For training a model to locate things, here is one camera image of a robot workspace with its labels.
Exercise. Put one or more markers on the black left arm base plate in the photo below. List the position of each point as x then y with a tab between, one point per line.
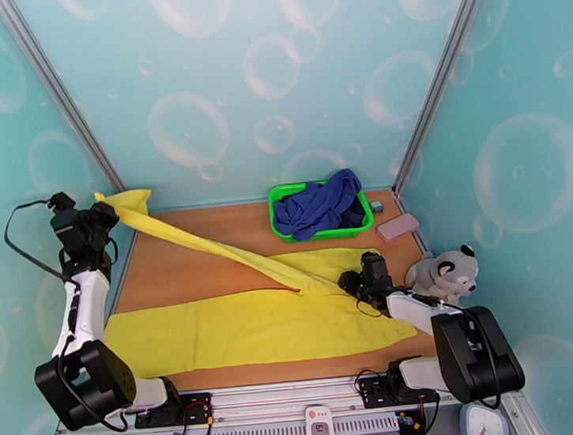
197	409

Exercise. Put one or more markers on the pale blue analog clock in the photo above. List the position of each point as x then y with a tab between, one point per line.
483	424

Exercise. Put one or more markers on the grey raccoon plush toy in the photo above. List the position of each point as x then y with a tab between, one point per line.
442	274

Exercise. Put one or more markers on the yellow trousers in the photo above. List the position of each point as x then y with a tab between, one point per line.
250	326

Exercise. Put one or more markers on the dark navy garment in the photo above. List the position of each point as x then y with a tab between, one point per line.
355	216

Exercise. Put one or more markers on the green plastic basket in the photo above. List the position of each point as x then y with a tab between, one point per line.
317	235

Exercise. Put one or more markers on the small grey green box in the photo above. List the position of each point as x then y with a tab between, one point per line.
376	207

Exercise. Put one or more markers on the aluminium mounting rail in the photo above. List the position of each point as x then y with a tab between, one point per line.
281	398

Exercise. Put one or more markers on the aluminium frame post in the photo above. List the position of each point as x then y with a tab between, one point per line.
71	107
442	78

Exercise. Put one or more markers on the white digital clock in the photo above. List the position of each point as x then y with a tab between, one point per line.
320	432

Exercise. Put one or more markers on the blue garment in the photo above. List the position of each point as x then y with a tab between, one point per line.
315	204

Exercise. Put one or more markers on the pink rectangular case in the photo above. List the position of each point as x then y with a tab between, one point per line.
397	228

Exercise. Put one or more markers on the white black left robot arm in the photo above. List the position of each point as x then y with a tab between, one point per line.
83	309

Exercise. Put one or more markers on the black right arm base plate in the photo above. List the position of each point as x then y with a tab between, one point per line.
372	391

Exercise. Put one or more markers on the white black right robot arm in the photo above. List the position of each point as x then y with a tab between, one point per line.
413	311

